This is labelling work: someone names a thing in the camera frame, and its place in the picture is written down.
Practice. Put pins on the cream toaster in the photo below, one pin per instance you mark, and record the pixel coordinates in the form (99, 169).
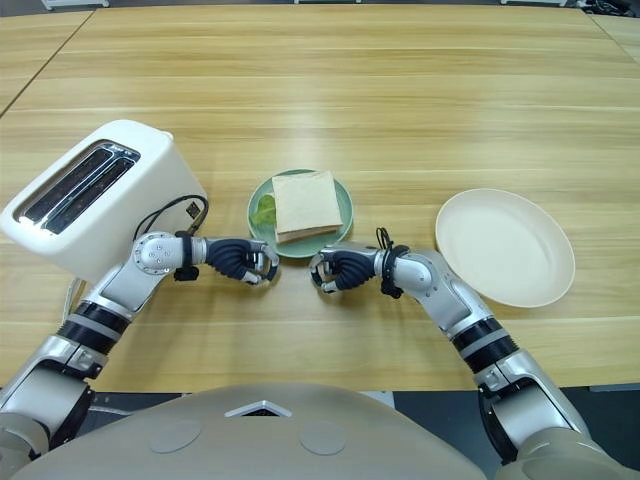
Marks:
(100, 200)

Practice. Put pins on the green plate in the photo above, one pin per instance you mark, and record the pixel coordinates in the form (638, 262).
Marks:
(345, 205)

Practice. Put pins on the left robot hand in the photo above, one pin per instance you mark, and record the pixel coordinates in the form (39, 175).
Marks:
(230, 257)

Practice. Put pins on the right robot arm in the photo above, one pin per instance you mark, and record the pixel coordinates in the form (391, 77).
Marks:
(480, 340)

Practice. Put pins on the bread slice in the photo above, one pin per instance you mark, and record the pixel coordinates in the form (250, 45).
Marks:
(306, 205)

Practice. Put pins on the robot body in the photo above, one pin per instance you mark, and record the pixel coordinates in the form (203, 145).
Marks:
(250, 440)

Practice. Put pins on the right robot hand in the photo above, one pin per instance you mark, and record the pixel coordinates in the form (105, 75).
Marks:
(350, 267)

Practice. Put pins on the green lettuce leaf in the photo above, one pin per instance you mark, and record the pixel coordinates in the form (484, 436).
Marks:
(264, 214)

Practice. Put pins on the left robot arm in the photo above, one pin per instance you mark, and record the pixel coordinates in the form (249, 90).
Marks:
(115, 310)

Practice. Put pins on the cream plate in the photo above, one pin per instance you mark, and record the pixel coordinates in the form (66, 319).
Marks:
(505, 245)

